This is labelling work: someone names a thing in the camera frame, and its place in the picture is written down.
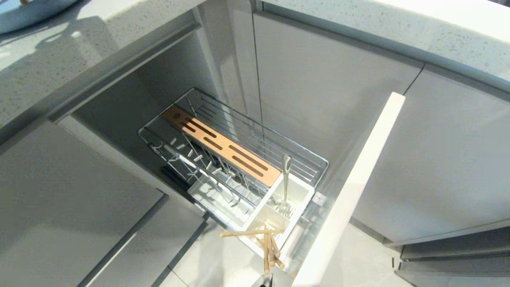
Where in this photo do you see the grey cabinet door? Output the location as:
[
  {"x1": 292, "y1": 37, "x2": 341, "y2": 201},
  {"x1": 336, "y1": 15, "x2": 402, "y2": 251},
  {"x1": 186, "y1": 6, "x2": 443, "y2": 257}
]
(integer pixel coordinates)
[
  {"x1": 0, "y1": 119, "x2": 166, "y2": 287},
  {"x1": 351, "y1": 65, "x2": 510, "y2": 244},
  {"x1": 253, "y1": 11, "x2": 424, "y2": 188}
]

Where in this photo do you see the chrome wire pull-out dish rack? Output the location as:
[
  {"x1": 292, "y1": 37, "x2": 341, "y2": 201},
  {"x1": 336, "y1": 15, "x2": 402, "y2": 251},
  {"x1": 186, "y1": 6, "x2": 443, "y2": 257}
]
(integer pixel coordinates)
[{"x1": 138, "y1": 87, "x2": 330, "y2": 242}]

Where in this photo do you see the silver metal fork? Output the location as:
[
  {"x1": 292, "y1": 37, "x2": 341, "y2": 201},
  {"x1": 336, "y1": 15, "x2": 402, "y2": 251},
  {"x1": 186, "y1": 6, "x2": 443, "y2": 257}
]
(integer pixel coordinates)
[{"x1": 278, "y1": 155, "x2": 294, "y2": 218}]

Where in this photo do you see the white plastic drip tray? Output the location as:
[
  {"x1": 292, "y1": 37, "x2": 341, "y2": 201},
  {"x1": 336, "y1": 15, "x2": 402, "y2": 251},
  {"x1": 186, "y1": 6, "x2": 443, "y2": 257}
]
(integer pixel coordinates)
[{"x1": 187, "y1": 174, "x2": 260, "y2": 232}]

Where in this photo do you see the wooden slotted knife board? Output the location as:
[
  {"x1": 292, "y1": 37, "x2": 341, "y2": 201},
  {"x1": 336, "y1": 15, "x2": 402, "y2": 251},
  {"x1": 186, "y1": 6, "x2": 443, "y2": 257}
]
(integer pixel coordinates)
[{"x1": 161, "y1": 105, "x2": 282, "y2": 187}]

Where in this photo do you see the light blue bowl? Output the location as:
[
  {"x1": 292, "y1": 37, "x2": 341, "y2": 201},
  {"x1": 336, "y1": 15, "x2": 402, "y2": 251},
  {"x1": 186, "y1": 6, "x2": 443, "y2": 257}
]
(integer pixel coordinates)
[{"x1": 0, "y1": 0, "x2": 81, "y2": 35}]

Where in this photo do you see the white plastic utensil caddy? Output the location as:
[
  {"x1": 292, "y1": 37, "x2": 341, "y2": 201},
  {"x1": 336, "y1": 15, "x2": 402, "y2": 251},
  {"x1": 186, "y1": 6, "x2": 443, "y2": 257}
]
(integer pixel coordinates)
[{"x1": 241, "y1": 173, "x2": 316, "y2": 258}]

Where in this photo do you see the white pull-out drawer front panel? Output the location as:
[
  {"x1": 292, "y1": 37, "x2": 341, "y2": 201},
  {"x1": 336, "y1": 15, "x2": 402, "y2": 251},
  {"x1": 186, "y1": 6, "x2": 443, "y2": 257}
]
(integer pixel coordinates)
[{"x1": 292, "y1": 92, "x2": 406, "y2": 287}]

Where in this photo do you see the grey cabinet drawer front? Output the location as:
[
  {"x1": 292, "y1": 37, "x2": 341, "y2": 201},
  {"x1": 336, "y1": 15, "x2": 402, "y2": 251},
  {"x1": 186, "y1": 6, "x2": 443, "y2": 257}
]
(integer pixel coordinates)
[{"x1": 85, "y1": 195, "x2": 208, "y2": 287}]

